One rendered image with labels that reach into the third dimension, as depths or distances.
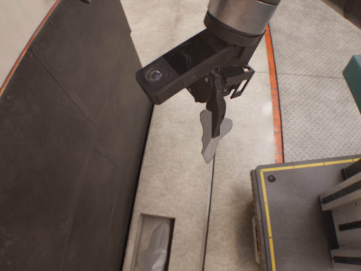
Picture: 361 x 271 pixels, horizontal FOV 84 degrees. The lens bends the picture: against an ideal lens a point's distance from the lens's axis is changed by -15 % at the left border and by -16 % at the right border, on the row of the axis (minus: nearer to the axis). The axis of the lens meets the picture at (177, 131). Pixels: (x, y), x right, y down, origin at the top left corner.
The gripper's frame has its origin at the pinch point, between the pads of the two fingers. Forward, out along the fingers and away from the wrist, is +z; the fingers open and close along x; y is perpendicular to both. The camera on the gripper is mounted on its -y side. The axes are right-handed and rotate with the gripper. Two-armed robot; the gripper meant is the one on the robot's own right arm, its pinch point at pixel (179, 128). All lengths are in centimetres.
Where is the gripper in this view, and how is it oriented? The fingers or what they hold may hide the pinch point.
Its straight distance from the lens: 41.5
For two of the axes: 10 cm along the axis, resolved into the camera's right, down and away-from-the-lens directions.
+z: -2.5, 5.9, 7.7
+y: 8.0, -3.1, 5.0
